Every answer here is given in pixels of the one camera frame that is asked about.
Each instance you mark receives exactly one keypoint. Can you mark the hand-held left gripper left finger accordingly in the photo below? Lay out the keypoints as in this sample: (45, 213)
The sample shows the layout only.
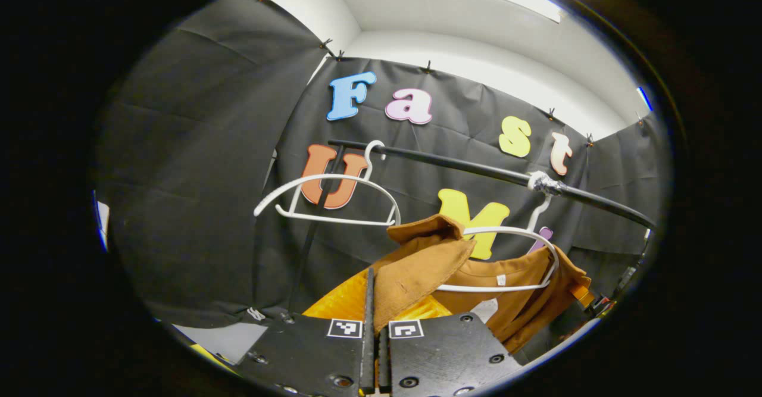
(369, 337)

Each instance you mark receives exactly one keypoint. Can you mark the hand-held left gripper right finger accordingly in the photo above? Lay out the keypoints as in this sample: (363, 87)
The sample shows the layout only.
(440, 355)

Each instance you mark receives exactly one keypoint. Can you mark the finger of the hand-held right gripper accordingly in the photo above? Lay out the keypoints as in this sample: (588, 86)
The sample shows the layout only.
(586, 297)

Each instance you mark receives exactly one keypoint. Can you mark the brown shirt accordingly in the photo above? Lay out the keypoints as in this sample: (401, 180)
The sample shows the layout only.
(417, 272)

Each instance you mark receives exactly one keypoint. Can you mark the white plastic hanger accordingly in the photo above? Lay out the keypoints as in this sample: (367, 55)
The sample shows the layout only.
(333, 218)
(506, 230)

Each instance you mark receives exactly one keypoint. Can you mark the black clothes rack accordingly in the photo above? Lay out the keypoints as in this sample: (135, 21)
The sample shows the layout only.
(452, 163)

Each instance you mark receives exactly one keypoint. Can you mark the white crumpled tape piece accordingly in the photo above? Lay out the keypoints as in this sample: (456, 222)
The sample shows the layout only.
(256, 313)

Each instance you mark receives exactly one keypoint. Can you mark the silver tape wrap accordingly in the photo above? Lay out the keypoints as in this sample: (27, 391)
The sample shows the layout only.
(543, 183)

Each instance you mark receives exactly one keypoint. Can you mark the row of small cloth clips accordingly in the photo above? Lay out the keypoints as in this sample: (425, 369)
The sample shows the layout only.
(427, 66)

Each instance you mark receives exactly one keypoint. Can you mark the white printed panel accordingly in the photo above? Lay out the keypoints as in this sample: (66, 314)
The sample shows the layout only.
(102, 218)

